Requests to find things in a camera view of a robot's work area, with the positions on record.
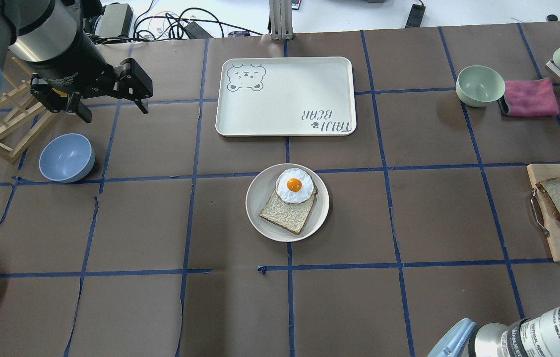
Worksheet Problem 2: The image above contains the black power adapter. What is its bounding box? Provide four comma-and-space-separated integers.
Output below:
405, 3, 426, 28

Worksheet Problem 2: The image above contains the cream bear serving tray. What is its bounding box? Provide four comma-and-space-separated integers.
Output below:
215, 57, 357, 136

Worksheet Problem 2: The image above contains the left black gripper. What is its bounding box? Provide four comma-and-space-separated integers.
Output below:
31, 58, 153, 123

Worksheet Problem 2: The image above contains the wooden cup rack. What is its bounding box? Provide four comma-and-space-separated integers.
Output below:
0, 71, 58, 164

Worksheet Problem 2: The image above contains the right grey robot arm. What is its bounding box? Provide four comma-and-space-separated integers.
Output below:
429, 177, 560, 357

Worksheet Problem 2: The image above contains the blue bowl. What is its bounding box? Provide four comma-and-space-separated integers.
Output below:
39, 133, 95, 183

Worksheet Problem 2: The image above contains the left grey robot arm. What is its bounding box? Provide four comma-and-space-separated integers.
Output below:
0, 0, 153, 123

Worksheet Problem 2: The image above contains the aluminium frame post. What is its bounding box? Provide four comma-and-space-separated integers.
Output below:
269, 0, 294, 41

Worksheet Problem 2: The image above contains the bread slice on plate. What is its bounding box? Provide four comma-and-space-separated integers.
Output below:
258, 189, 318, 235

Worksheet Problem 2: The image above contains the pink cloth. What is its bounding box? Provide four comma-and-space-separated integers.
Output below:
498, 77, 560, 118

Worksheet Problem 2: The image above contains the green bowl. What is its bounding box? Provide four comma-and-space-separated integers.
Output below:
456, 65, 505, 108

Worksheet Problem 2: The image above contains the black electronics box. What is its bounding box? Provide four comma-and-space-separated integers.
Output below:
94, 3, 134, 38

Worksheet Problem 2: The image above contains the cream round plate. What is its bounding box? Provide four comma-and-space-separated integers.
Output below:
245, 163, 331, 242

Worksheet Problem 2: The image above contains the fried egg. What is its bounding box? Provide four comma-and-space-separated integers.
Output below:
275, 168, 314, 205

